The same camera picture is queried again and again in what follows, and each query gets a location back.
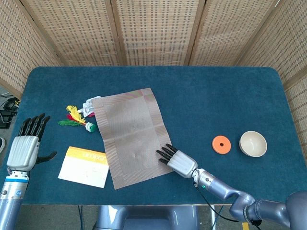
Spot blue carpet table cover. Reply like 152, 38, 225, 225
0, 66, 307, 206

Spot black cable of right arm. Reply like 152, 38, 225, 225
195, 184, 262, 226

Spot feather shuttlecock with green base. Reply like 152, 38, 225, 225
57, 105, 97, 133

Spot yellow white Lexicon book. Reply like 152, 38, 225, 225
58, 146, 110, 188

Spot gray-blue robot torso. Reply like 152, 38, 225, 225
95, 205, 200, 230

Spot white table leg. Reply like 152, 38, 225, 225
210, 205, 217, 230

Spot orange disc with hole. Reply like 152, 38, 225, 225
212, 135, 232, 155

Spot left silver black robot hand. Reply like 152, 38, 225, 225
6, 113, 58, 172

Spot black cables on floor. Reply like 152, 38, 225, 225
0, 94, 21, 129

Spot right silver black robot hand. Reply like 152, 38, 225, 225
156, 143, 199, 179

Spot white bowl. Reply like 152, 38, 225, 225
239, 130, 268, 158

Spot gray woven placemat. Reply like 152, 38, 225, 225
92, 87, 174, 190

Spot woven wooden folding screen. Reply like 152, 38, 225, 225
0, 0, 307, 154

